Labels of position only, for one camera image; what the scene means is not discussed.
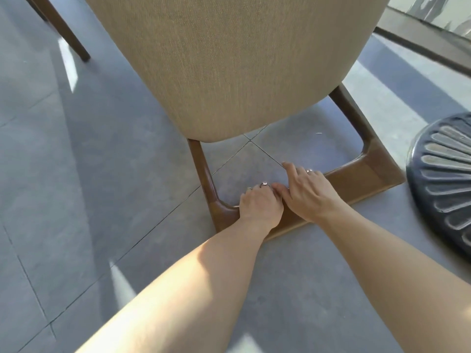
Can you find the person's left hand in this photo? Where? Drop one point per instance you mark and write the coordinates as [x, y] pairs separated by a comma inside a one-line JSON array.
[[261, 207]]

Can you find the black ribbed umbrella base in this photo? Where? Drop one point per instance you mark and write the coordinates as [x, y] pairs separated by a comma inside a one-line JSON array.
[[441, 180]]

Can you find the person's right forearm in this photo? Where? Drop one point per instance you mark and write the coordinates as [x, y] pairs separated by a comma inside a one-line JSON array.
[[390, 279]]

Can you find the dark wooden furniture leg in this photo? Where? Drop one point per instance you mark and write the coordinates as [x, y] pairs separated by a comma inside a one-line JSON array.
[[62, 29]]

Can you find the person's right thumb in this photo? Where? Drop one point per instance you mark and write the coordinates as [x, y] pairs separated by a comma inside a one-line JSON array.
[[281, 191]]

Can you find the beige upholstered wooden chair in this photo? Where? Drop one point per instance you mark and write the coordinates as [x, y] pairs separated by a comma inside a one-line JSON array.
[[220, 69]]

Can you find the person's left fingers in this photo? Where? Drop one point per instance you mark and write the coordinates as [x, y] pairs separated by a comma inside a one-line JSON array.
[[257, 191]]

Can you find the person's right hand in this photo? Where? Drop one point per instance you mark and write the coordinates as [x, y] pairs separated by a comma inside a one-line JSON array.
[[309, 196]]

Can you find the person's left forearm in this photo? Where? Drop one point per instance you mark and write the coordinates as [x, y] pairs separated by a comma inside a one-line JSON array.
[[184, 290]]

